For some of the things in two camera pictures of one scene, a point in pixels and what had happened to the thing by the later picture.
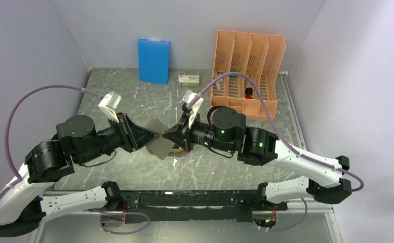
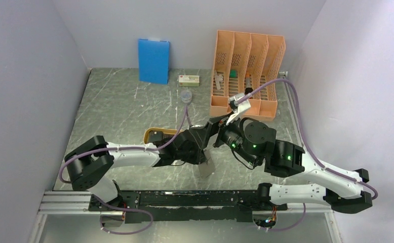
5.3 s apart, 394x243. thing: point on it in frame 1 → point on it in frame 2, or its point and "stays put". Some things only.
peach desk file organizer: (260, 56) stays put
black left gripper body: (118, 134) → (192, 155)
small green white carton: (188, 80) stays put
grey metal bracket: (218, 84) stays put
